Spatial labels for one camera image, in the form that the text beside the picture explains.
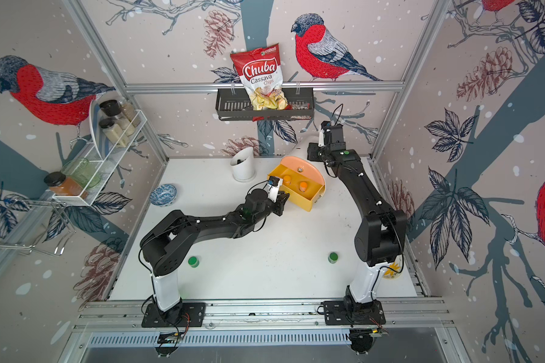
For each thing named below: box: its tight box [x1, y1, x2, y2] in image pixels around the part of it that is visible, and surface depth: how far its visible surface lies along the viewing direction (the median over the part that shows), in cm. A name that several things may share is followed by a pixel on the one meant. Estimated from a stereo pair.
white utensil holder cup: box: [230, 146, 257, 183], surface depth 109 cm
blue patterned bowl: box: [149, 183, 178, 208], surface depth 106 cm
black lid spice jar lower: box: [98, 117, 131, 148], surface depth 79 cm
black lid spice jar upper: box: [99, 99, 141, 128], surface depth 83 cm
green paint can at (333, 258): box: [327, 251, 339, 264], surface depth 85 cm
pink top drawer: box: [280, 155, 326, 187], surface depth 88 cm
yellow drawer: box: [267, 164, 327, 213], surface depth 96 cm
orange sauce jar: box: [43, 171, 89, 199], surface depth 62 cm
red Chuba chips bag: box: [230, 43, 292, 122], surface depth 83 cm
